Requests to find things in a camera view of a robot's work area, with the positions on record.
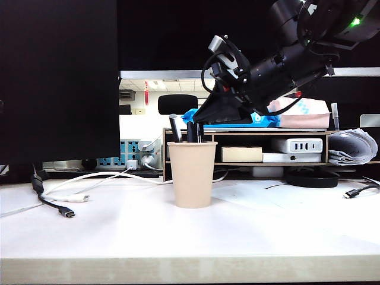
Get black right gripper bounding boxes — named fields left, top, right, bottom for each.
left=192, top=65, right=264, bottom=143

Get black marker with white label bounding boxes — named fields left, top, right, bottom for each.
left=169, top=114, right=182, bottom=143

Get beige paper cup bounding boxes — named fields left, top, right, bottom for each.
left=166, top=141, right=219, bottom=209

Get dark wooden desk organizer shelf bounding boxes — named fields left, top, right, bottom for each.
left=162, top=127, right=380, bottom=182

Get black office chair headrest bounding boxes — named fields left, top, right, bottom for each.
left=157, top=94, right=199, bottom=116

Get beige box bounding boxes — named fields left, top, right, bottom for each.
left=220, top=145, right=264, bottom=163

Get blue plastic package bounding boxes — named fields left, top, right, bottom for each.
left=180, top=108, right=281, bottom=129

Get white power strip blue sockets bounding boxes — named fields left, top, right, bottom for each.
left=120, top=138, right=164, bottom=170

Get white Apple box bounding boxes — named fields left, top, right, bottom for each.
left=262, top=152, right=323, bottom=163

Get white multi-port charger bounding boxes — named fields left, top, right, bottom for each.
left=271, top=137, right=324, bottom=154

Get pink tissue pack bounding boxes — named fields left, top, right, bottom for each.
left=267, top=97, right=331, bottom=129

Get dark screen with silver edge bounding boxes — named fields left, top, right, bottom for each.
left=117, top=0, right=380, bottom=80

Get black computer monitor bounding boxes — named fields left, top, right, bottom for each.
left=43, top=168, right=161, bottom=179

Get black round stand base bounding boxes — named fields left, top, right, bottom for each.
left=285, top=169, right=341, bottom=189

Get white upright pen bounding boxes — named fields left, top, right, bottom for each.
left=331, top=102, right=340, bottom=131

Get rolled printed papers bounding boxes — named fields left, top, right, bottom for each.
left=327, top=128, right=379, bottom=166

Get clear plastic bag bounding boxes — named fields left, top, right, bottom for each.
left=43, top=160, right=83, bottom=172

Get large black monitor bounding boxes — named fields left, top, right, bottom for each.
left=0, top=0, right=121, bottom=185

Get silver rounded object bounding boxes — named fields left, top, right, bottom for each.
left=359, top=113, right=380, bottom=129

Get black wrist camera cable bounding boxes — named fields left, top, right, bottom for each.
left=201, top=52, right=222, bottom=93

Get white plug with cable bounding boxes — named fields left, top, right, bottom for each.
left=140, top=154, right=163, bottom=171
left=138, top=133, right=163, bottom=151

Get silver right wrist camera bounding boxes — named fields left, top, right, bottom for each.
left=207, top=34, right=238, bottom=72

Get thin white cable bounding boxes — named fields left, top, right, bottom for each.
left=0, top=166, right=134, bottom=217

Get thick white charging cable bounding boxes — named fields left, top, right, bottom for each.
left=40, top=169, right=229, bottom=203

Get black cable with silver plug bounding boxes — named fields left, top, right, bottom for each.
left=343, top=184, right=380, bottom=200

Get black USB-C cable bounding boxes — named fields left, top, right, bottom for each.
left=30, top=172, right=77, bottom=219

